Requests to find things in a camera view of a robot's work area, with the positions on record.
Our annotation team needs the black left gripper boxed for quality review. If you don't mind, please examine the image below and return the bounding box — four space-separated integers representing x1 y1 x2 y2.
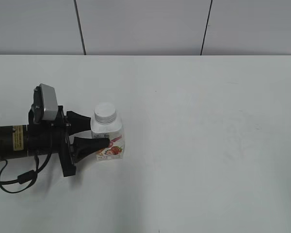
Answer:
27 105 110 177

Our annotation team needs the white strawberry yogurt bottle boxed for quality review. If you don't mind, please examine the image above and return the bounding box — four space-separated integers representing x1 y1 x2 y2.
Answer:
91 102 125 161

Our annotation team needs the white bottle cap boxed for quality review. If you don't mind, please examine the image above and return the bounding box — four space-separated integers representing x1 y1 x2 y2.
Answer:
94 102 117 124

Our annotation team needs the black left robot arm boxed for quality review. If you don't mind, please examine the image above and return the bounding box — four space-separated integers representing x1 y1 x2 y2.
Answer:
0 105 110 177

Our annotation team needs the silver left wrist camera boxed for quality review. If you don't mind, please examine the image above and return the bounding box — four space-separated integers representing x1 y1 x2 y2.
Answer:
31 83 58 124

